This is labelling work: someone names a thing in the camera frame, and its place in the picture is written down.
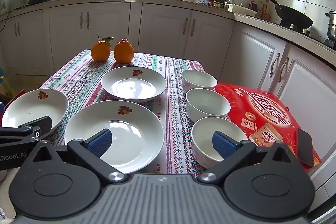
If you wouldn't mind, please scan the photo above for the white plate with fruit print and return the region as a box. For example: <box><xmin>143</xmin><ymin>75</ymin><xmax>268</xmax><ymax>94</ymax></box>
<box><xmin>1</xmin><ymin>88</ymin><xmax>69</xmax><ymax>140</ymax></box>
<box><xmin>64</xmin><ymin>100</ymin><xmax>165</xmax><ymax>174</ymax></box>
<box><xmin>101</xmin><ymin>66</ymin><xmax>168</xmax><ymax>103</ymax></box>

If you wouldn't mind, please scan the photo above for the patterned red green tablecloth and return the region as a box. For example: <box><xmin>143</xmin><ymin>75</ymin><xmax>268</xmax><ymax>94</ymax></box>
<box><xmin>39</xmin><ymin>49</ymin><xmax>229</xmax><ymax>180</ymax></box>

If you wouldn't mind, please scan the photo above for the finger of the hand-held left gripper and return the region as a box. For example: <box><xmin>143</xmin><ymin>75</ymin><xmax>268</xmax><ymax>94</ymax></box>
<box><xmin>0</xmin><ymin>116</ymin><xmax>52</xmax><ymax>147</ymax></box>

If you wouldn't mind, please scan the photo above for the steel pot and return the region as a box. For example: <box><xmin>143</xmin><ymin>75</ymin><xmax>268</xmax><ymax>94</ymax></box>
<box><xmin>325</xmin><ymin>11</ymin><xmax>336</xmax><ymax>42</ymax></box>

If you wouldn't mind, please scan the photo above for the black gas stove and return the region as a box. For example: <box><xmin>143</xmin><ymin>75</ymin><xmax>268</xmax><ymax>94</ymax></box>
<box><xmin>287</xmin><ymin>22</ymin><xmax>336</xmax><ymax>50</ymax></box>

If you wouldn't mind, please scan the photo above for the black wok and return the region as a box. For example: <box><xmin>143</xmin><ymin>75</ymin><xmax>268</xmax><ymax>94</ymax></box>
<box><xmin>257</xmin><ymin>0</ymin><xmax>314</xmax><ymax>29</ymax></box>

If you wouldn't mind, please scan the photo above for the white plastic tray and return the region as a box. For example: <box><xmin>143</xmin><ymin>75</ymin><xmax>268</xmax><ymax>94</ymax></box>
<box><xmin>227</xmin><ymin>4</ymin><xmax>257</xmax><ymax>17</ymax></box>

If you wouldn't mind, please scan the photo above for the bumpy orange without leaf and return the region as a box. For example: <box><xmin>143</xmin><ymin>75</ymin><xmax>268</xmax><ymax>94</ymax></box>
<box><xmin>114</xmin><ymin>39</ymin><xmax>135</xmax><ymax>64</ymax></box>

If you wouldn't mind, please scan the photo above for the amber oil bottle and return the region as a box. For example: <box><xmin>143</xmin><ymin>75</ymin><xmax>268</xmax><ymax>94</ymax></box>
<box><xmin>261</xmin><ymin>0</ymin><xmax>272</xmax><ymax>21</ymax></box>

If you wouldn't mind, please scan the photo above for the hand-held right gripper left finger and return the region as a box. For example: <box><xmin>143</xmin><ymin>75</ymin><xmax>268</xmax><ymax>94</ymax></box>
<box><xmin>25</xmin><ymin>128</ymin><xmax>126</xmax><ymax>184</ymax></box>

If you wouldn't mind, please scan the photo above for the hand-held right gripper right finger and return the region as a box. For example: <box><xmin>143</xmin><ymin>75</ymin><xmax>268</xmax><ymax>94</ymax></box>
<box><xmin>197</xmin><ymin>131</ymin><xmax>301</xmax><ymax>185</ymax></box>

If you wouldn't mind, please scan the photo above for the orange with green leaf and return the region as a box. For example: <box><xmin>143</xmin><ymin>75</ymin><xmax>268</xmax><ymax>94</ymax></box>
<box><xmin>91</xmin><ymin>34</ymin><xmax>116</xmax><ymax>62</ymax></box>

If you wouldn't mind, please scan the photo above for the white bowl with pink flowers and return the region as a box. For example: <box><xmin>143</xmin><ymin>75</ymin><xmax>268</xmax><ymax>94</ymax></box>
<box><xmin>191</xmin><ymin>116</ymin><xmax>248</xmax><ymax>169</ymax></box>
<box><xmin>185</xmin><ymin>88</ymin><xmax>231</xmax><ymax>123</ymax></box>
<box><xmin>181</xmin><ymin>70</ymin><xmax>218</xmax><ymax>94</ymax></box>

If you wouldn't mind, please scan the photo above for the black smartphone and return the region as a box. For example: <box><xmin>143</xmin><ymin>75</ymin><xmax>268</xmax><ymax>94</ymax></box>
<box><xmin>297</xmin><ymin>128</ymin><xmax>315</xmax><ymax>167</ymax></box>

